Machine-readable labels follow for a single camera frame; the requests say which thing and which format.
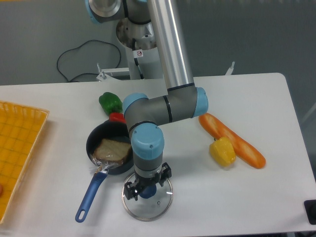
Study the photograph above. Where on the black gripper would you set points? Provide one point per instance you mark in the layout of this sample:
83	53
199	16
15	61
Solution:
147	174

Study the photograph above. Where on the glass pot lid blue knob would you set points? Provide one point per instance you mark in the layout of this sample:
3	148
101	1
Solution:
151	204

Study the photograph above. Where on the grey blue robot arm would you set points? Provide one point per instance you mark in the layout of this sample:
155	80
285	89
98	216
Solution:
183	100

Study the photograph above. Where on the wrapped bread slice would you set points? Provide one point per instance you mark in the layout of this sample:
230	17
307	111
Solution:
112	156

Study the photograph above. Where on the dark blue saucepan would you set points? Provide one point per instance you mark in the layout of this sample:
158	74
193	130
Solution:
112	130

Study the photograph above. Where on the red bell pepper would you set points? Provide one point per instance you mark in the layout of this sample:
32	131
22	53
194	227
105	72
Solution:
115	116

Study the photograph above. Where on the yellow bell pepper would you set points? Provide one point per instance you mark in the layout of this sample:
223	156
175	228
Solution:
223	152

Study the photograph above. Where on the green bell pepper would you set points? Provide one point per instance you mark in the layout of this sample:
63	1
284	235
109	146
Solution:
110	103

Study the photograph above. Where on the orange baguette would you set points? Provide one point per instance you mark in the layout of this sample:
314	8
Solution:
242	149

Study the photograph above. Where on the orange plastic basket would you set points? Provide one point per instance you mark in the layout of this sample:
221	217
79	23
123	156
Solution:
20	128

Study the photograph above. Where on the black device at table edge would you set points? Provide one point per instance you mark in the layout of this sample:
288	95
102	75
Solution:
310	208

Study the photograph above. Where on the white left clamp bracket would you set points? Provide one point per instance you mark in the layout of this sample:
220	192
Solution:
112	74

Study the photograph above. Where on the white table clamp bracket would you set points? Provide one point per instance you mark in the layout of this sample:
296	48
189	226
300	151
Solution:
230	69

